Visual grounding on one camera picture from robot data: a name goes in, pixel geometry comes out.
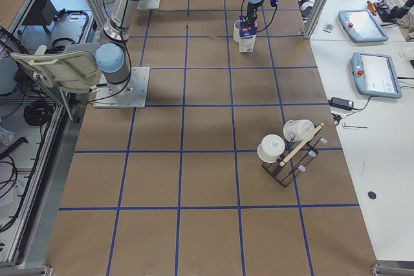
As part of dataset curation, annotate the grey office chair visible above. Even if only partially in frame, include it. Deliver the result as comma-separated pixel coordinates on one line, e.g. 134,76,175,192
10,43,99,122

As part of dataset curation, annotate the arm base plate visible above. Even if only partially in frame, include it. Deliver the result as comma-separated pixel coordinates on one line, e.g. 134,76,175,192
136,0,160,11
93,67,150,109

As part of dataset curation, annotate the white mug on rack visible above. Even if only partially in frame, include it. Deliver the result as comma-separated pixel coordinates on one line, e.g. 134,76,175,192
257,134,285,164
283,120,314,142

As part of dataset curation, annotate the hex key tool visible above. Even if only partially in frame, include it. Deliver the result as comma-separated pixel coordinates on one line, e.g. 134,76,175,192
342,122,368,130

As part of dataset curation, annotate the blue white milk carton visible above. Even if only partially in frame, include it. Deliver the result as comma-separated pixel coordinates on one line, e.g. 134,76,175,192
238,16,257,53

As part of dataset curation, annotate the teach pendant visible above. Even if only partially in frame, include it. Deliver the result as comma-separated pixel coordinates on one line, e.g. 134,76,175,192
338,9,389,43
351,52,402,98

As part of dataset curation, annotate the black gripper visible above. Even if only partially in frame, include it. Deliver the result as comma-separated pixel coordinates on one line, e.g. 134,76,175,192
244,3,261,26

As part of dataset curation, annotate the far teach pendant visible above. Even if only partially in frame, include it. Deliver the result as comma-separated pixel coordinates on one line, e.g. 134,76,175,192
338,9,389,43

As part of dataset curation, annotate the black wire mug rack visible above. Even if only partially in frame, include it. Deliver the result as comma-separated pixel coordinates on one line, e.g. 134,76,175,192
261,137,319,188

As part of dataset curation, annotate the white grey-lined mug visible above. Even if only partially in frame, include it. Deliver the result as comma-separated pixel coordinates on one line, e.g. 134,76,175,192
233,20,241,43

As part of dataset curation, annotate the black power brick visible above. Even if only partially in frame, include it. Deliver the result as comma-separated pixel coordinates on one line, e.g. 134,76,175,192
328,96,354,111

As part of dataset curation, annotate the near teach pendant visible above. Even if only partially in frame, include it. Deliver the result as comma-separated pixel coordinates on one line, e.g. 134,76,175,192
351,52,402,98

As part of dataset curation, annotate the wooden rack handle bar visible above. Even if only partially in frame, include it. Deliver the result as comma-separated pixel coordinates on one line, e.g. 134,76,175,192
279,123,325,167

